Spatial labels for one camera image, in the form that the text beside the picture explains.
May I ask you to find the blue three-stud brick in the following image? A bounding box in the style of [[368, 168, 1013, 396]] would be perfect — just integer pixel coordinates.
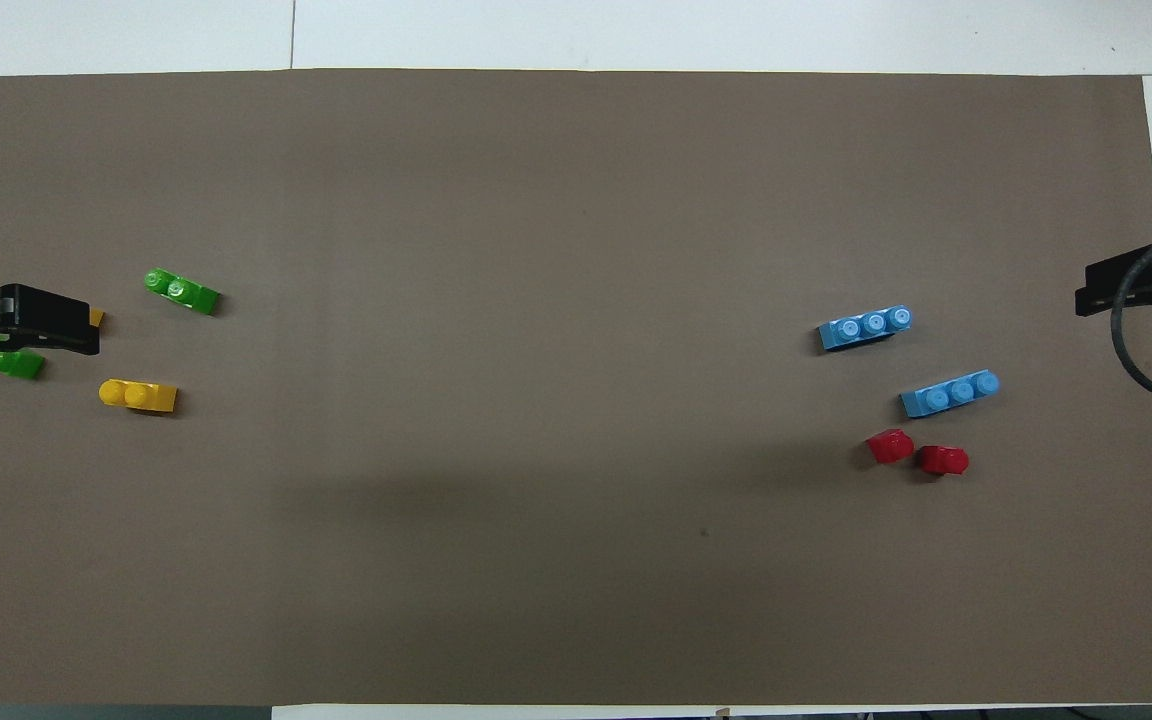
[[900, 370, 1001, 419], [817, 304, 914, 351]]

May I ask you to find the brown table mat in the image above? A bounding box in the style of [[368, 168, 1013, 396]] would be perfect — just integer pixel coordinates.
[[0, 68, 1152, 706]]

